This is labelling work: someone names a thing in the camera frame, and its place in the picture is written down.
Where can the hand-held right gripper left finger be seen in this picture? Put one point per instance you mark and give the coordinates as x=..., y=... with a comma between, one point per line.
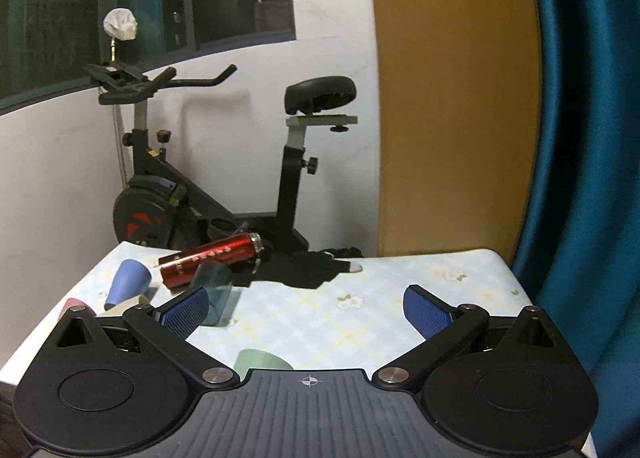
x=186, y=312

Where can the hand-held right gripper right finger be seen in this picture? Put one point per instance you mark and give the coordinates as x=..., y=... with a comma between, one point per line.
x=428, y=313

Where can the clear teal plastic cup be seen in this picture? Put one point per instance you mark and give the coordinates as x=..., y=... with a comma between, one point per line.
x=220, y=304

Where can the blue cup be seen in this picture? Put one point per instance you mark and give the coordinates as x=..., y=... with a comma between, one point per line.
x=127, y=280

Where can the cream cup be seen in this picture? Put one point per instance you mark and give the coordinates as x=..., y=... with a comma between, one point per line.
x=118, y=309

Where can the green cup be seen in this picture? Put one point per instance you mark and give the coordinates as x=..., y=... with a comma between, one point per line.
x=261, y=361

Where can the pink cup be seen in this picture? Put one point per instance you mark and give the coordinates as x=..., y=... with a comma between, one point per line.
x=80, y=301

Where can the red metal thermos bottle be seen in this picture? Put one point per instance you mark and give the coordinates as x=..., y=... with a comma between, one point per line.
x=205, y=260

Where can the floral tablecloth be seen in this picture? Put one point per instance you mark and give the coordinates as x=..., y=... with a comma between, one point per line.
x=310, y=318

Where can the black glove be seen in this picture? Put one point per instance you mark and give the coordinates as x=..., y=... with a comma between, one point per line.
x=300, y=272

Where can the black exercise bike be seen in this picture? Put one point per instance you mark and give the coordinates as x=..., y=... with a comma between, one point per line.
x=290, y=178

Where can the wooden wardrobe panel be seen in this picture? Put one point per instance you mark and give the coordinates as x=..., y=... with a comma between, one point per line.
x=450, y=88

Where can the teal curtain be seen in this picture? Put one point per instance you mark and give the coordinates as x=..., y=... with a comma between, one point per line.
x=590, y=138

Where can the white cloth-wrapped tap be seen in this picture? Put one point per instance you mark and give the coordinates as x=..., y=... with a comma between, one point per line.
x=120, y=23

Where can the dark glass window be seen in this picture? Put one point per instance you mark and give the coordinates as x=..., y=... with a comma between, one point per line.
x=50, y=13

